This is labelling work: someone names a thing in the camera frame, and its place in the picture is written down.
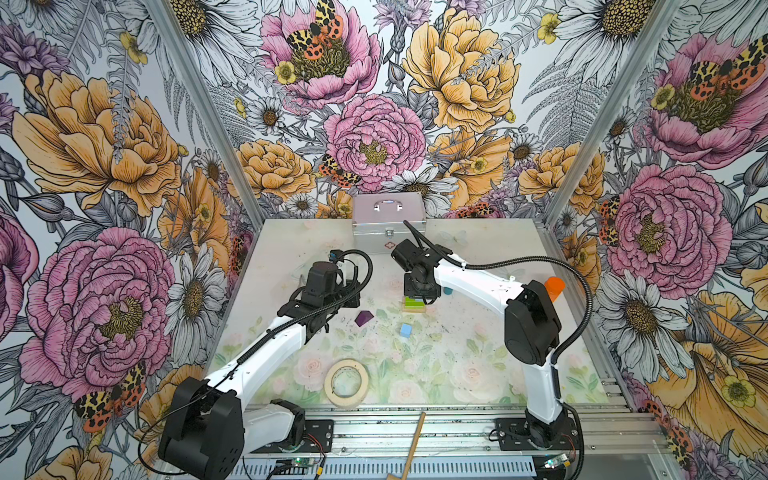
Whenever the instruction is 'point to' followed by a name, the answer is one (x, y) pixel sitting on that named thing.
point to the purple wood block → (363, 317)
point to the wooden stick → (412, 450)
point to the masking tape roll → (342, 401)
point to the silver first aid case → (378, 220)
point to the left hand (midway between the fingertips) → (357, 293)
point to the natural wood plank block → (415, 310)
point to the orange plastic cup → (554, 285)
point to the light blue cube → (406, 330)
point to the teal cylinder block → (447, 290)
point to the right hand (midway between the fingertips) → (420, 300)
